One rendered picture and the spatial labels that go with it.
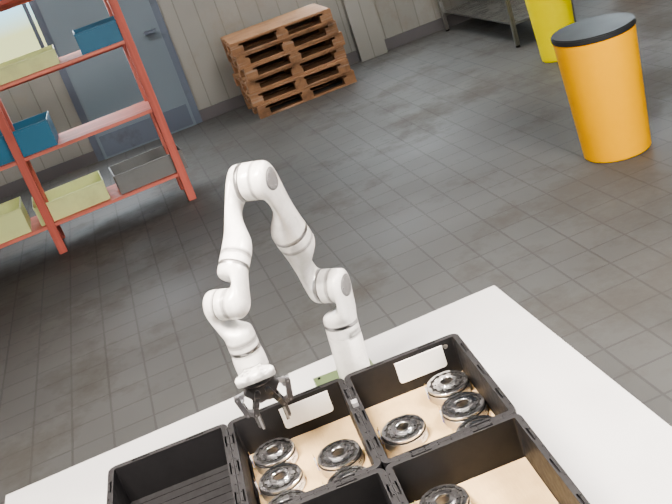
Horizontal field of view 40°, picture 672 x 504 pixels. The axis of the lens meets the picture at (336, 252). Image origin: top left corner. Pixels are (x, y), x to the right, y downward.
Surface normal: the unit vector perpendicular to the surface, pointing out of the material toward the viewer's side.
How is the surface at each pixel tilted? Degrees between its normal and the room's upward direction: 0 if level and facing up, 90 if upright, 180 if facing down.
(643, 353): 0
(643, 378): 0
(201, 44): 90
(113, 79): 90
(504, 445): 90
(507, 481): 0
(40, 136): 90
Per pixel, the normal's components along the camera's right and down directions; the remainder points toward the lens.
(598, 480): -0.30, -0.87
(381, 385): 0.20, 0.33
